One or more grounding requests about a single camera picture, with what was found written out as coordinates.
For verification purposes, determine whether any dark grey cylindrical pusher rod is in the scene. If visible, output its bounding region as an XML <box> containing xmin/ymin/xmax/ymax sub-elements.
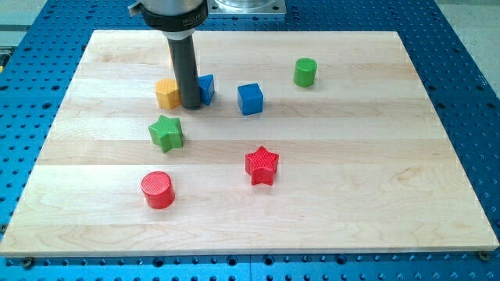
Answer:
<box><xmin>168</xmin><ymin>35</ymin><xmax>201</xmax><ymax>109</ymax></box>

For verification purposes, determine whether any green star block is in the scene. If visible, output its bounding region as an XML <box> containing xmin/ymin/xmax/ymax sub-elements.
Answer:
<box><xmin>148</xmin><ymin>116</ymin><xmax>183</xmax><ymax>153</ymax></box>

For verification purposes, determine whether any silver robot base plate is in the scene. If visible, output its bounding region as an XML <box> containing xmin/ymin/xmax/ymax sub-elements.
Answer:
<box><xmin>207</xmin><ymin>0</ymin><xmax>287</xmax><ymax>16</ymax></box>

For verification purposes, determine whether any red cylinder block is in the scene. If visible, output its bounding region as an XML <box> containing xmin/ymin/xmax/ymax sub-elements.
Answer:
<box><xmin>141</xmin><ymin>171</ymin><xmax>175</xmax><ymax>209</ymax></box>

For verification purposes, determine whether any blue perforated metal table plate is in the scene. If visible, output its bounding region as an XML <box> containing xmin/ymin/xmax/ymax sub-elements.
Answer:
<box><xmin>1</xmin><ymin>1</ymin><xmax>499</xmax><ymax>280</ymax></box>

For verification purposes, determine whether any green cylinder block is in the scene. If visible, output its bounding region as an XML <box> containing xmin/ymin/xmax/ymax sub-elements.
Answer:
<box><xmin>293</xmin><ymin>58</ymin><xmax>317</xmax><ymax>87</ymax></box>

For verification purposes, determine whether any light wooden board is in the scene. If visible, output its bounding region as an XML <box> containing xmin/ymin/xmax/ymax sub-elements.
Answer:
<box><xmin>1</xmin><ymin>30</ymin><xmax>498</xmax><ymax>258</ymax></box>

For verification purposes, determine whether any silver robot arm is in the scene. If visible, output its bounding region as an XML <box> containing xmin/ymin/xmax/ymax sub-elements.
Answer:
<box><xmin>128</xmin><ymin>0</ymin><xmax>209</xmax><ymax>109</ymax></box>

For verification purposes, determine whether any blue cube block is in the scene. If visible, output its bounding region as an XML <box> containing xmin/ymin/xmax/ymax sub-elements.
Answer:
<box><xmin>237</xmin><ymin>83</ymin><xmax>264</xmax><ymax>116</ymax></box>

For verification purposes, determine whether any blue triangular block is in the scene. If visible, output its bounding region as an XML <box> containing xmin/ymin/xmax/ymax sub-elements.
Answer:
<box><xmin>198</xmin><ymin>74</ymin><xmax>215</xmax><ymax>106</ymax></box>

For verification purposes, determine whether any red star block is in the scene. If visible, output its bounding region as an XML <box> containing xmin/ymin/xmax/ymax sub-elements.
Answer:
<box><xmin>245</xmin><ymin>146</ymin><xmax>279</xmax><ymax>186</ymax></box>

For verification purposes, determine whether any yellow hexagon block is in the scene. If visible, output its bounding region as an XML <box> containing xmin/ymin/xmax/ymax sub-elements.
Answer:
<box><xmin>155</xmin><ymin>78</ymin><xmax>180</xmax><ymax>109</ymax></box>

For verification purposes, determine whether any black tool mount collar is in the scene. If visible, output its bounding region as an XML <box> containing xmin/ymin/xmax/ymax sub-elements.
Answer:
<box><xmin>138</xmin><ymin>2</ymin><xmax>209</xmax><ymax>37</ymax></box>

